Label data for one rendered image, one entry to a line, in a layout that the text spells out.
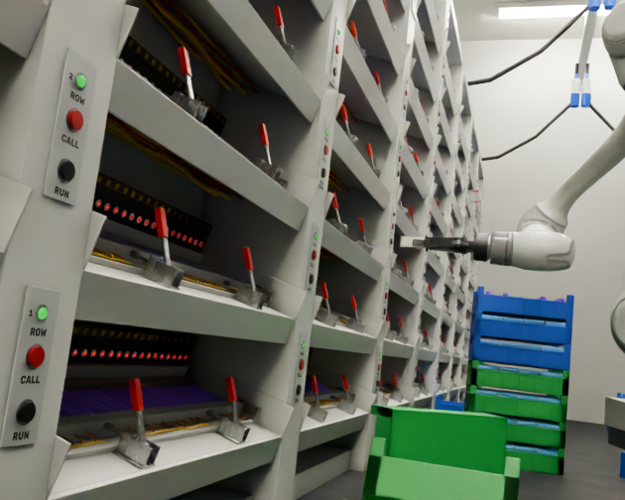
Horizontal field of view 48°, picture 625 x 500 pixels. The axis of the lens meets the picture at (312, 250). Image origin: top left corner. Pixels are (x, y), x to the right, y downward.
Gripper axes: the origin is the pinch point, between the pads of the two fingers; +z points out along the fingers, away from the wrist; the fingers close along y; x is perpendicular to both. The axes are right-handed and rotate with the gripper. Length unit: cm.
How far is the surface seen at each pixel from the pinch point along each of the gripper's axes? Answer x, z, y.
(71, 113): -15, 6, -141
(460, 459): -50, -20, -37
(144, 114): -10, 7, -128
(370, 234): 0.6, 11.0, -4.8
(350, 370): -36.2, 12.4, -4.9
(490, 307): -12, -20, 45
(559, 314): -12, -41, 48
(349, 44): 30, 7, -60
